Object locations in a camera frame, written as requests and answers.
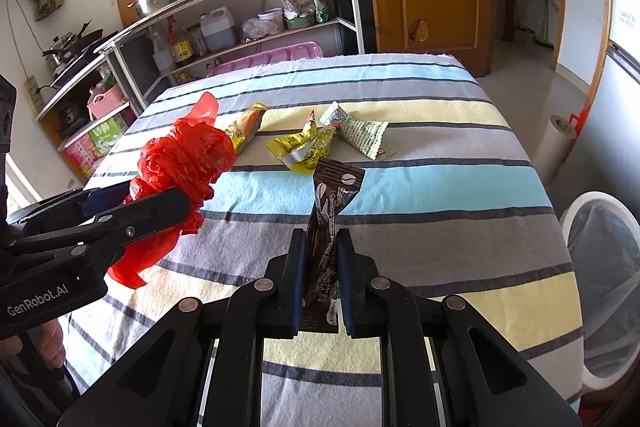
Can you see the yellow label sauce bottle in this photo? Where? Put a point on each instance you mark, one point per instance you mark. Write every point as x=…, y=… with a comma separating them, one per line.
x=180, y=47

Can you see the steel basin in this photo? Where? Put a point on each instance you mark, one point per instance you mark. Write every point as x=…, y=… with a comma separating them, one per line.
x=152, y=3

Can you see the white round trash bin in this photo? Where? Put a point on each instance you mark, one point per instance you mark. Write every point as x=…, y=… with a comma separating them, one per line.
x=570, y=227

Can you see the red plastic bag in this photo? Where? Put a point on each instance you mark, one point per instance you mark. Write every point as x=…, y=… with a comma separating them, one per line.
x=185, y=157

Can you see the pink plastic tray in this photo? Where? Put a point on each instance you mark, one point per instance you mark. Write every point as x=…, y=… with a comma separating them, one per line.
x=270, y=57

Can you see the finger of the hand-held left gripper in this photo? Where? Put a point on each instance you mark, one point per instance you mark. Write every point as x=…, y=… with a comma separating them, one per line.
x=150, y=214
x=100, y=199

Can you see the white plastic tub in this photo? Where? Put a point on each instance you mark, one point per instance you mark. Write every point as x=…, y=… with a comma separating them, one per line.
x=271, y=21

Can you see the steel pot with lid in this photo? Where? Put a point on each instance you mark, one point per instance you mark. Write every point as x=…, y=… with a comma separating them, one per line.
x=60, y=52

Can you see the brown sachet wrapper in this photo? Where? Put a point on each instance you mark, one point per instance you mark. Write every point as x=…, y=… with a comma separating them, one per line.
x=330, y=192

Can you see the crumpled food bags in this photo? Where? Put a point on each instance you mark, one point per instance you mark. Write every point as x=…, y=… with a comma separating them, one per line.
x=300, y=2

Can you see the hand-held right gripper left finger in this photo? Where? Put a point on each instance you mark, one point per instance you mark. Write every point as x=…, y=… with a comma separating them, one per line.
x=297, y=277

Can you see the translucent oil jug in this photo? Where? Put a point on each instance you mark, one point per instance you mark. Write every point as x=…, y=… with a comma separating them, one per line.
x=217, y=32

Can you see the black wok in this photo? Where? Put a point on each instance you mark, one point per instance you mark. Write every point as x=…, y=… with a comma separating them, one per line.
x=85, y=52

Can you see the small white sachet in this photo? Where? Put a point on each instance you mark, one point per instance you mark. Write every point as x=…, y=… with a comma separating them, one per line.
x=334, y=114

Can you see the small pink basket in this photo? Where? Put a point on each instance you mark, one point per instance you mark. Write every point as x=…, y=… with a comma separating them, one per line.
x=106, y=102

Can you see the striped tablecloth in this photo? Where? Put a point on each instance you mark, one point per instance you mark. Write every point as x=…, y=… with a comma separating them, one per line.
x=425, y=227

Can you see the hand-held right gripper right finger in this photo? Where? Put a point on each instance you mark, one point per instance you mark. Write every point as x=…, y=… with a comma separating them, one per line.
x=346, y=277

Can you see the green pink food boxes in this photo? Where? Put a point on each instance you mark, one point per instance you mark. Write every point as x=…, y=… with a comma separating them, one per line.
x=97, y=142

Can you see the person's left hand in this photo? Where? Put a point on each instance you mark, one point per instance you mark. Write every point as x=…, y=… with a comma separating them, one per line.
x=47, y=347

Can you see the yellow printed wrapper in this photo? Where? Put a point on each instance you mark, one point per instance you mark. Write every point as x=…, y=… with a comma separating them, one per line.
x=300, y=147

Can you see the yellow white snack wrapper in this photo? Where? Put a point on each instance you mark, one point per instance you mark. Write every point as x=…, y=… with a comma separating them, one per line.
x=245, y=129

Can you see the white printed wrapper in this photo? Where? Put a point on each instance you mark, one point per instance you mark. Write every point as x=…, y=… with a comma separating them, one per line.
x=365, y=134

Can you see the beige paper roll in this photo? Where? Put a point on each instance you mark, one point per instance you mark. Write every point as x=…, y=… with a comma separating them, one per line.
x=552, y=147

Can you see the clear bin liner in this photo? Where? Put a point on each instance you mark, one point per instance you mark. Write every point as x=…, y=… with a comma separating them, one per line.
x=610, y=282

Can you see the white power strip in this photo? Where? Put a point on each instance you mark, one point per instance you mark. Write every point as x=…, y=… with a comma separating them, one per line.
x=35, y=94

